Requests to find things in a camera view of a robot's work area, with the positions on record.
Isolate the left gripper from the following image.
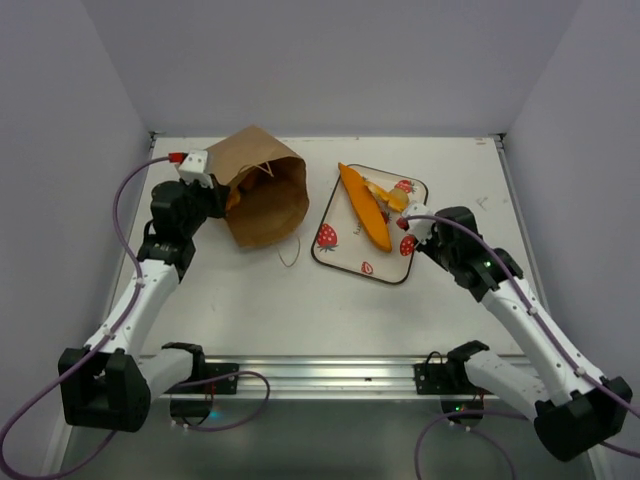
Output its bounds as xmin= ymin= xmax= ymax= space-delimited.
xmin=179 ymin=173 xmax=230 ymax=237

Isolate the orange fake bread roll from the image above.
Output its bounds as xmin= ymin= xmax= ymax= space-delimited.
xmin=225 ymin=187 xmax=242 ymax=211

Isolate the brown paper bag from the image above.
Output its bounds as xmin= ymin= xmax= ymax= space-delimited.
xmin=207 ymin=126 xmax=310 ymax=249

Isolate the twisted striped fake pastry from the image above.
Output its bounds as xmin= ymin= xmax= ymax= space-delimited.
xmin=364 ymin=180 xmax=410 ymax=213

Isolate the orange fake baguette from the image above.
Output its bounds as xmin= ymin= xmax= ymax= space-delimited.
xmin=338 ymin=163 xmax=392 ymax=253

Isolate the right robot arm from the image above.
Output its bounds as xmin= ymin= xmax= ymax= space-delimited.
xmin=403 ymin=204 xmax=639 ymax=462

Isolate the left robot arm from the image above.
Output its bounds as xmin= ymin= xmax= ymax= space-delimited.
xmin=58 ymin=176 xmax=227 ymax=432

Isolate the strawberry print tray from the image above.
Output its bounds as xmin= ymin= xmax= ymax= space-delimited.
xmin=311 ymin=180 xmax=413 ymax=285

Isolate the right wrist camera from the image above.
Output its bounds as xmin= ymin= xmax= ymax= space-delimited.
xmin=396 ymin=202 xmax=435 ymax=245

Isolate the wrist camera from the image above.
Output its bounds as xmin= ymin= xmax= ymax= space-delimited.
xmin=167 ymin=150 xmax=211 ymax=185
xmin=396 ymin=202 xmax=435 ymax=245

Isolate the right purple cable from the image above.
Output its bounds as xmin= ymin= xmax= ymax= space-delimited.
xmin=402 ymin=214 xmax=640 ymax=480

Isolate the purple cable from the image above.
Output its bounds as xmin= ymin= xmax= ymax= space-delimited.
xmin=402 ymin=214 xmax=640 ymax=480
xmin=0 ymin=155 xmax=272 ymax=480

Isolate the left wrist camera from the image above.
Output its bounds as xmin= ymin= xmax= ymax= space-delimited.
xmin=167 ymin=150 xmax=211 ymax=185

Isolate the aluminium frame rail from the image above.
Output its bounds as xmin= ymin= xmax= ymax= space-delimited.
xmin=206 ymin=356 xmax=423 ymax=399

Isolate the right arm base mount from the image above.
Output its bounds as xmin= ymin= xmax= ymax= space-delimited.
xmin=413 ymin=351 xmax=487 ymax=426

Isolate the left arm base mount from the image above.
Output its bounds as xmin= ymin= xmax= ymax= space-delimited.
xmin=168 ymin=363 xmax=239 ymax=426

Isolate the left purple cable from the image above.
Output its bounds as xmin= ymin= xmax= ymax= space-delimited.
xmin=0 ymin=155 xmax=272 ymax=480

